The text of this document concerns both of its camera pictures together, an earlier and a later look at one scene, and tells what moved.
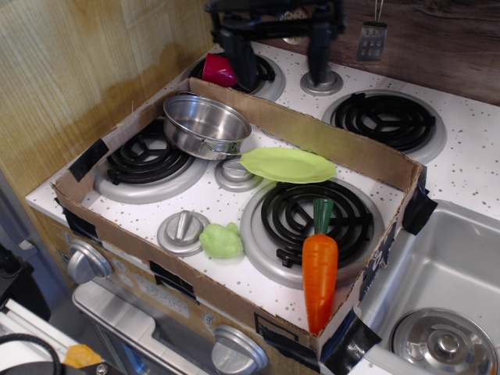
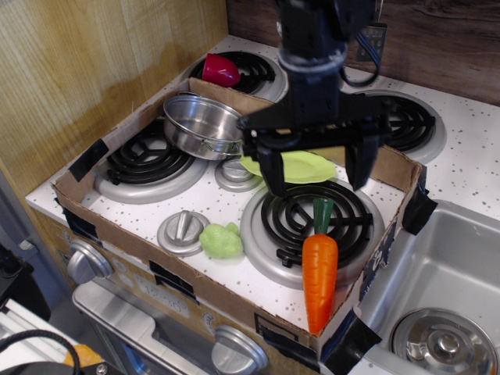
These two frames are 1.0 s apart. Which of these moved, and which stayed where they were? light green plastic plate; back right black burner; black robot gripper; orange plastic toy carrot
Moved: black robot gripper
Stayed: back right black burner; light green plastic plate; orange plastic toy carrot
